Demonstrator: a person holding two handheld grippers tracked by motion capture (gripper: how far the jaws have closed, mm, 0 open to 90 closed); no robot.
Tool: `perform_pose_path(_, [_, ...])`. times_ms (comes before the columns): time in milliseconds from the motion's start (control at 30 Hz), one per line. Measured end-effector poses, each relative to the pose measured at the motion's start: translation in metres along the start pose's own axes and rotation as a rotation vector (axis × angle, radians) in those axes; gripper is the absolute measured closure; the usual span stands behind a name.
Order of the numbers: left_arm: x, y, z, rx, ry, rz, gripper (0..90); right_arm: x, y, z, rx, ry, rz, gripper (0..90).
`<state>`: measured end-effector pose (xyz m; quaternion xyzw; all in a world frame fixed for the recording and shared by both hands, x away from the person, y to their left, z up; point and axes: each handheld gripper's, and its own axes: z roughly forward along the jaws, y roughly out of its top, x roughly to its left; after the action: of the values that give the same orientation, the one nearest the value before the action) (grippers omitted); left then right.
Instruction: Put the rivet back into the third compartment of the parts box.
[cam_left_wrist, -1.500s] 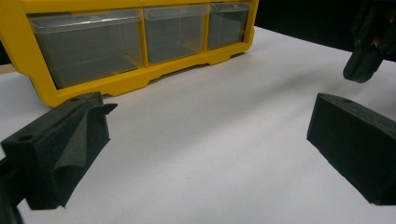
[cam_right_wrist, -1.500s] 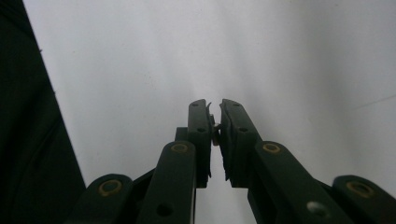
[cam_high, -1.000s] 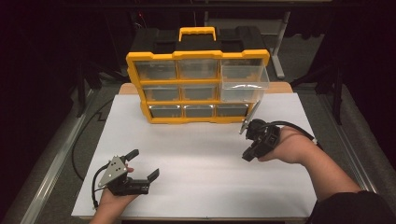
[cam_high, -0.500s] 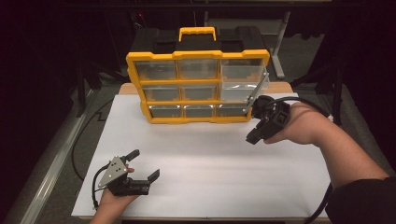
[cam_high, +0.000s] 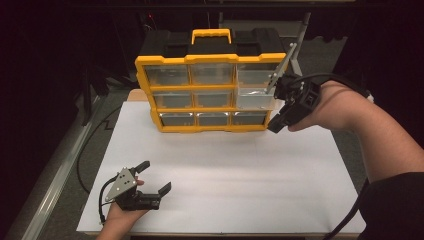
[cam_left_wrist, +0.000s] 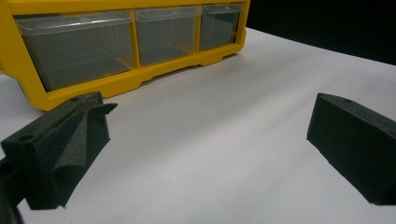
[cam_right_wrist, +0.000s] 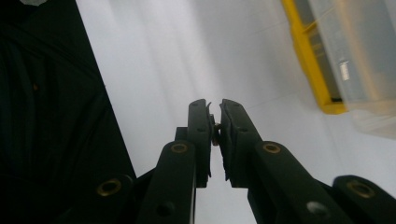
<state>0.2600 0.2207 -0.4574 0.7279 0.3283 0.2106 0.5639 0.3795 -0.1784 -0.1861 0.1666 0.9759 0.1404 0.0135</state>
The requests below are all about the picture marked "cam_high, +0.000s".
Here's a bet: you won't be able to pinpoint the person's black sleeve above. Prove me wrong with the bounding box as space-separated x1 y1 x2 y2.
355 171 424 240

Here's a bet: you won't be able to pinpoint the grid of clear drawers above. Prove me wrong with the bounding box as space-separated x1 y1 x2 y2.
143 63 268 128

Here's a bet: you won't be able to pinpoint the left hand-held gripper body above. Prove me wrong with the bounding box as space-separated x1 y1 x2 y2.
105 167 161 212

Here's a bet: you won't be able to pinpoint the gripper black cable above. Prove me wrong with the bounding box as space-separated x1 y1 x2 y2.
297 72 375 240
98 175 118 225

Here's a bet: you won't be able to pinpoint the person's right hand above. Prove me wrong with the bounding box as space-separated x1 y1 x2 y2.
287 79 354 133

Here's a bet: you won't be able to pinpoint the yellow black drawer organizer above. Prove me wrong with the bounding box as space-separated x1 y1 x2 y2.
134 28 288 134

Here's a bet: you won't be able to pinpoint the grey metal stand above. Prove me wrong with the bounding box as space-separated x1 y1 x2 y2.
285 11 313 78

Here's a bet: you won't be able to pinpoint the black stand legs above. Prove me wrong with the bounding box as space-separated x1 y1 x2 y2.
80 64 112 128

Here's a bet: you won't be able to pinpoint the clear plastic organizer drawer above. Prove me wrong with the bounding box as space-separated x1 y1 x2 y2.
234 62 280 111

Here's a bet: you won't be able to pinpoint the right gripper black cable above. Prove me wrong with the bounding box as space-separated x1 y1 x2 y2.
297 72 375 240

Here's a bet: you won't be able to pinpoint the person's left hand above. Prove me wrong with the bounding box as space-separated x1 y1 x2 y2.
99 179 148 235

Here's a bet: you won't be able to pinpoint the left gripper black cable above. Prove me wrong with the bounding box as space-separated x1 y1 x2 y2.
98 175 118 225

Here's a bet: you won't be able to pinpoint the black floor cable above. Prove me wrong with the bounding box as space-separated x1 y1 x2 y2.
76 105 123 195

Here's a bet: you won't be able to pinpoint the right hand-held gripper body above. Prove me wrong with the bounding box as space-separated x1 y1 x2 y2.
265 42 323 127

